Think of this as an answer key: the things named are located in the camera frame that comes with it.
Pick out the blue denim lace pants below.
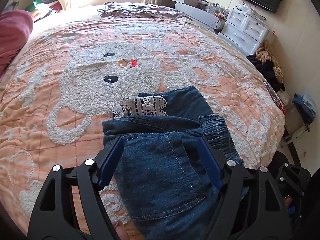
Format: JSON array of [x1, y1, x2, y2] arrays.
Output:
[[103, 87, 244, 239]]

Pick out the left hand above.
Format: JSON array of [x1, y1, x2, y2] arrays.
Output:
[[113, 220, 130, 240]]

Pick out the dark clothes pile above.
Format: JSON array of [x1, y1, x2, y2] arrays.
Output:
[[246, 40, 285, 93]]

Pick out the white drawer chest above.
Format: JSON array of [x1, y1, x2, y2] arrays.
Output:
[[218, 7, 274, 56]]

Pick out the peach white bear bedspread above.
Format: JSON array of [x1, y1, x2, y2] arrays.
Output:
[[1, 3, 285, 232]]

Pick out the white low cabinet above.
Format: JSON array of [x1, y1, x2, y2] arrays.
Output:
[[161, 0, 226, 33]]

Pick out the pink blanket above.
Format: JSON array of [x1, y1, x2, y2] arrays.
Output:
[[0, 9, 34, 77]]

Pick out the pile of folded clothes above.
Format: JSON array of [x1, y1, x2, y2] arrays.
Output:
[[24, 0, 62, 22]]

